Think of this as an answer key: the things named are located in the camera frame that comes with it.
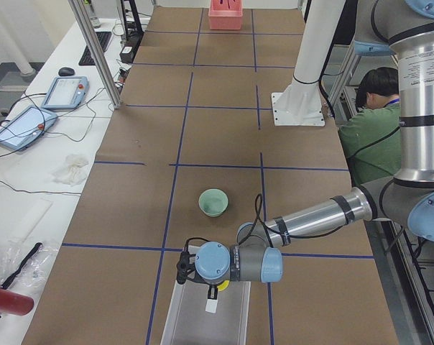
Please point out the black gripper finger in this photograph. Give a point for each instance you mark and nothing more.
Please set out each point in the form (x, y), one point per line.
(212, 292)

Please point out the yellow plastic cup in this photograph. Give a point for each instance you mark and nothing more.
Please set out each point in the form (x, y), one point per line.
(223, 285)

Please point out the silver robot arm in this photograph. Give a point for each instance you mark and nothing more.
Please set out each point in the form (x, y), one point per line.
(401, 28)

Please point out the translucent plastic box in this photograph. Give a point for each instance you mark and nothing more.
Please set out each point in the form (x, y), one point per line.
(194, 319)

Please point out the green ceramic bowl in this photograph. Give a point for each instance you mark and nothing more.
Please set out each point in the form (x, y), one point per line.
(213, 202)

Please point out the crumpled white tissue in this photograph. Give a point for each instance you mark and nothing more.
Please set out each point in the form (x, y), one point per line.
(73, 171)

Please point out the white flat strip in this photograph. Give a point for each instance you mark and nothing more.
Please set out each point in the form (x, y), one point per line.
(28, 226)

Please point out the red cylinder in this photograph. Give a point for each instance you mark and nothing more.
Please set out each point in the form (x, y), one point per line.
(14, 303)

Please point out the clear plastic bag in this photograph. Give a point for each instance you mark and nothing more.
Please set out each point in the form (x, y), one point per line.
(26, 265)

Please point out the person in green shirt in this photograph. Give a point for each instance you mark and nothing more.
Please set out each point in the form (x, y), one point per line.
(371, 139)

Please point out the teach pendant far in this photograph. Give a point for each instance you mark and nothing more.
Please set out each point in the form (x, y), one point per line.
(66, 93)

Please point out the teach pendant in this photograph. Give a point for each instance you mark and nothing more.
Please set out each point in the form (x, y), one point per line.
(26, 128)
(66, 93)

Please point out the teach pendant near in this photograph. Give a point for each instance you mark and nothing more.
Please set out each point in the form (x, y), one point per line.
(26, 128)

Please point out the black power adapter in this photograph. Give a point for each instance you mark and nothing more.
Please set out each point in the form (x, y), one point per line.
(126, 55)

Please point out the black computer mouse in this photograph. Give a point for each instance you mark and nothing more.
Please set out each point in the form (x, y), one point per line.
(66, 71)

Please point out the pink plastic bin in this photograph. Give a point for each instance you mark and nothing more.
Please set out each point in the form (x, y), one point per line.
(225, 14)

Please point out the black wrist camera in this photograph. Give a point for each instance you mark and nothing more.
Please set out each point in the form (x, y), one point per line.
(186, 268)

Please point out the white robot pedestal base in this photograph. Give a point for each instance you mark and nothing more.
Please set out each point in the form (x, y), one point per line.
(300, 104)

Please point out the aluminium frame post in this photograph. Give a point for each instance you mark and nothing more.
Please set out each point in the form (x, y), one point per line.
(95, 48)

